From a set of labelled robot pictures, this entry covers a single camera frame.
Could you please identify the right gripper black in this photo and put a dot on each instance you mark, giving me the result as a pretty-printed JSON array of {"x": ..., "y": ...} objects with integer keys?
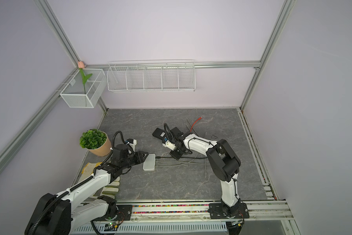
[{"x": 172, "y": 153}]

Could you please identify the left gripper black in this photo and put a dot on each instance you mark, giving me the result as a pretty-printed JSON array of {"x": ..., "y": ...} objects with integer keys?
[{"x": 139, "y": 155}]

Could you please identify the white network switch box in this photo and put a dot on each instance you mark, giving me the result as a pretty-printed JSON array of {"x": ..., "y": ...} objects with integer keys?
[{"x": 149, "y": 163}]

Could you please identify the black network switch box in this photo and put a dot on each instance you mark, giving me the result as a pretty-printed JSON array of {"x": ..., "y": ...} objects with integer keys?
[{"x": 160, "y": 134}]

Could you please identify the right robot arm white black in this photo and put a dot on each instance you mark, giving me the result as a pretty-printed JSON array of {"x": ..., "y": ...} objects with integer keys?
[{"x": 222, "y": 159}]

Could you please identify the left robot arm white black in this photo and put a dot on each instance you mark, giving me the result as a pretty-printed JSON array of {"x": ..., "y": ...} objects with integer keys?
[{"x": 76, "y": 191}]

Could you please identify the green potted plant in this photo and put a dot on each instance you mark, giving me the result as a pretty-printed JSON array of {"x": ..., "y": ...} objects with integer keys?
[{"x": 96, "y": 142}]

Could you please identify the pink tulip artificial flower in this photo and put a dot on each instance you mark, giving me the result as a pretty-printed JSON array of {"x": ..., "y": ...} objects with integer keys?
[{"x": 85, "y": 77}]

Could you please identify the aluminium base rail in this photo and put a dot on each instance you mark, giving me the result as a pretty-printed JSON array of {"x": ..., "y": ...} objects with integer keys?
[{"x": 180, "y": 211}]

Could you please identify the white wire wall shelf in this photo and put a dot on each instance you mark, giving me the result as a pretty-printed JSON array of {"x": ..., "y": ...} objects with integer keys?
[{"x": 151, "y": 75}]

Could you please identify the white mesh wall basket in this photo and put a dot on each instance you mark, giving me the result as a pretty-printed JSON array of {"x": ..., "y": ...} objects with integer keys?
[{"x": 73, "y": 93}]

